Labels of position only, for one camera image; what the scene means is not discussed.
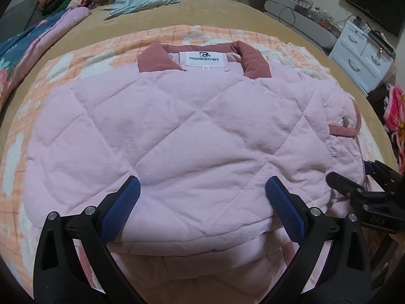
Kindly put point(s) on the blue floral quilt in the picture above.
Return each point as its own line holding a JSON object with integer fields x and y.
{"x": 31, "y": 44}

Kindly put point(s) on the pink printed towel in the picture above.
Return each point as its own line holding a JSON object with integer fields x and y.
{"x": 395, "y": 107}

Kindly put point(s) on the black television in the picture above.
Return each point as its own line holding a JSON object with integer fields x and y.
{"x": 373, "y": 3}

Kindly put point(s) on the dark cloth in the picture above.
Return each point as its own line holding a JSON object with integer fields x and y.
{"x": 378, "y": 98}

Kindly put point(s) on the bed with brown sheet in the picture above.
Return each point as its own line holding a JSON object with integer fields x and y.
{"x": 205, "y": 12}

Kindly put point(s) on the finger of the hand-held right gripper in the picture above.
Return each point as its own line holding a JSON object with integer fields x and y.
{"x": 346, "y": 186}
{"x": 384, "y": 177}

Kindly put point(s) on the grey wall desk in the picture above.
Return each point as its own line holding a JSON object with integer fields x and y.
{"x": 303, "y": 25}

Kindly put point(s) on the orange checked blanket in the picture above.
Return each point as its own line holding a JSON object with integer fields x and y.
{"x": 47, "y": 69}

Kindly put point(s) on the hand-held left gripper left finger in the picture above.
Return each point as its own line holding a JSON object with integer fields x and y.
{"x": 121, "y": 209}

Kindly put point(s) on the white drawer cabinet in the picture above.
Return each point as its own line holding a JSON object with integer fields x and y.
{"x": 351, "y": 53}

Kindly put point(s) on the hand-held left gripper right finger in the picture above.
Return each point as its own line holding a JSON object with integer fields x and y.
{"x": 284, "y": 209}

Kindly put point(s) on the grey pillow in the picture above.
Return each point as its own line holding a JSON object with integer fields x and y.
{"x": 28, "y": 15}

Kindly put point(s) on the light blue cloth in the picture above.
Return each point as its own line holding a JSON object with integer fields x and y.
{"x": 139, "y": 4}

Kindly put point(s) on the pink quilted jacket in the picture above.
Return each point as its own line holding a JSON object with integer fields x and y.
{"x": 189, "y": 126}

